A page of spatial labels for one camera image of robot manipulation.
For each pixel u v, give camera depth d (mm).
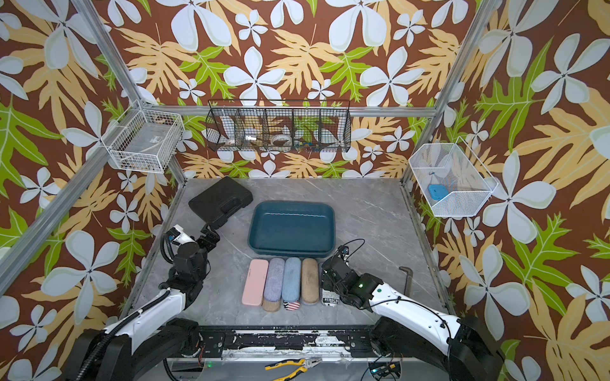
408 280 877
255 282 815
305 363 703
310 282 802
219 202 1045
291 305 796
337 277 621
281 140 985
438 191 816
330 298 779
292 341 752
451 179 835
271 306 796
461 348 399
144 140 858
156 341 563
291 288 796
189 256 626
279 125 975
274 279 808
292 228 1007
